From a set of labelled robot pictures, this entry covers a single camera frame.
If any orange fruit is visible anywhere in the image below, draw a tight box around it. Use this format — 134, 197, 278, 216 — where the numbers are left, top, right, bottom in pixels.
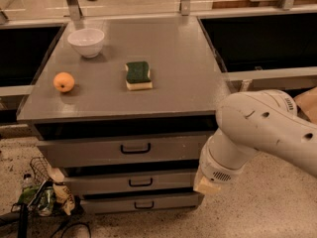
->
53, 72, 75, 93

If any black wire basket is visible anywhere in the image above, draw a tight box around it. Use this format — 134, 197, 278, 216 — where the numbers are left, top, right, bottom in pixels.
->
30, 157, 51, 184

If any grey middle drawer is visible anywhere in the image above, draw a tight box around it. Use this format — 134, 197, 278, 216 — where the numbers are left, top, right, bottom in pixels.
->
64, 169, 196, 197

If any white ceramic bowl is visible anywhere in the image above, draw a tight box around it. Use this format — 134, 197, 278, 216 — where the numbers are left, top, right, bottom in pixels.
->
67, 28, 105, 58

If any black cable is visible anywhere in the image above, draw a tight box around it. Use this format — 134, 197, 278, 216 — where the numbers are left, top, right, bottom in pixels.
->
49, 215, 92, 238

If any grey bottom drawer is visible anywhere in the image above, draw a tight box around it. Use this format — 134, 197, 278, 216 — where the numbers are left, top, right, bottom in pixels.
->
80, 191, 204, 214

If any brown cardboard box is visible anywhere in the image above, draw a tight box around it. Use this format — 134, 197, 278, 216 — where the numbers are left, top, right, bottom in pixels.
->
294, 87, 317, 124

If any clear plastic bottle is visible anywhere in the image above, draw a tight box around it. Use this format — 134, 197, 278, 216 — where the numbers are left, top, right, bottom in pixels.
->
22, 174, 34, 191

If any green snack bag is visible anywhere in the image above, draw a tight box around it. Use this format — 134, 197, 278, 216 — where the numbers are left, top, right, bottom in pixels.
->
18, 185, 55, 217

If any green yellow sponge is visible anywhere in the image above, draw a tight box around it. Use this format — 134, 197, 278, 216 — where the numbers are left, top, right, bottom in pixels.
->
125, 61, 153, 91

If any grey drawer cabinet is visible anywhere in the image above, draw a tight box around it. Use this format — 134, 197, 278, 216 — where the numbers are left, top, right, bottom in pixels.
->
18, 17, 229, 201

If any grey top drawer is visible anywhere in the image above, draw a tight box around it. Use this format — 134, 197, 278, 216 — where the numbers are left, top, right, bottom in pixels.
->
38, 132, 210, 168

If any grey drawer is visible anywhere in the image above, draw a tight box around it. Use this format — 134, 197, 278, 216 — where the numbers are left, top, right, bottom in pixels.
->
38, 132, 210, 168
80, 191, 204, 214
64, 169, 196, 197

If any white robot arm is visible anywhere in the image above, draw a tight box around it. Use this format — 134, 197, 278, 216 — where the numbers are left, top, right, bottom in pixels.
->
193, 89, 317, 194

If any metal post left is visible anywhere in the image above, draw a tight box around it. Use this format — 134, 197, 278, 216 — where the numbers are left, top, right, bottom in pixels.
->
66, 0, 82, 21

